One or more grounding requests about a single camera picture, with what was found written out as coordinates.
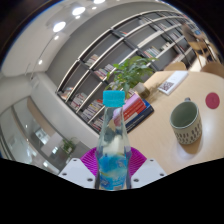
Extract red book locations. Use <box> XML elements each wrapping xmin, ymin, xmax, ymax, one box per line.
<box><xmin>121</xmin><ymin>98</ymin><xmax>148</xmax><ymax>126</ymax></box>

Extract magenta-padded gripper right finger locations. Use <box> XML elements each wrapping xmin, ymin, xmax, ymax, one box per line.
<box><xmin>127</xmin><ymin>146</ymin><xmax>168</xmax><ymax>190</ymax></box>

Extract white book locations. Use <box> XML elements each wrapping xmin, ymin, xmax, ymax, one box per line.
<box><xmin>157</xmin><ymin>70</ymin><xmax>190</xmax><ymax>96</ymax></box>

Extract green potted plant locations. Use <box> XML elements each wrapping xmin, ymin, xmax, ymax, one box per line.
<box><xmin>105</xmin><ymin>55</ymin><xmax>158</xmax><ymax>100</ymax></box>

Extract grey shelf unit with books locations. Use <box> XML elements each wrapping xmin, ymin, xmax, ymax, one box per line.
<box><xmin>55</xmin><ymin>9</ymin><xmax>208</xmax><ymax>134</ymax></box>

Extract small green background plant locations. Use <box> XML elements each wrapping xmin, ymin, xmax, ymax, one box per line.
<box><xmin>60</xmin><ymin>138</ymin><xmax>78</xmax><ymax>155</ymax></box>

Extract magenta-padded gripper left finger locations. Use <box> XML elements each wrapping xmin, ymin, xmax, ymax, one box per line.
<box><xmin>58</xmin><ymin>146</ymin><xmax>101</xmax><ymax>190</ymax></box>

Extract flat round red coaster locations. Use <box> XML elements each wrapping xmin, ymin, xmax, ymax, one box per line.
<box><xmin>205</xmin><ymin>92</ymin><xmax>221</xmax><ymax>110</ymax></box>

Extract ceiling lights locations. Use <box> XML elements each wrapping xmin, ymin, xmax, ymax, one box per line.
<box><xmin>36</xmin><ymin>0</ymin><xmax>108</xmax><ymax>66</ymax></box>

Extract wooden frame chair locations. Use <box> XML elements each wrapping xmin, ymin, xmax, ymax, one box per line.
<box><xmin>190</xmin><ymin>39</ymin><xmax>215</xmax><ymax>63</ymax></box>

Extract pink book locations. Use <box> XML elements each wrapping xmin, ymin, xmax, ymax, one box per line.
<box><xmin>113</xmin><ymin>93</ymin><xmax>142</xmax><ymax>118</ymax></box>

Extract green patterned ceramic mug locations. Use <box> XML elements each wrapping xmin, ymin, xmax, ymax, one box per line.
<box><xmin>169</xmin><ymin>97</ymin><xmax>203</xmax><ymax>145</ymax></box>

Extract beige curved-back chair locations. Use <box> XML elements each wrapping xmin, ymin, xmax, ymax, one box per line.
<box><xmin>199</xmin><ymin>62</ymin><xmax>224</xmax><ymax>80</ymax></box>
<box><xmin>163</xmin><ymin>61</ymin><xmax>188</xmax><ymax>72</ymax></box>

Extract clear bottle with turquoise cap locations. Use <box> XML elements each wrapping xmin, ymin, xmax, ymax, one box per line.
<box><xmin>95</xmin><ymin>90</ymin><xmax>133</xmax><ymax>192</ymax></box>

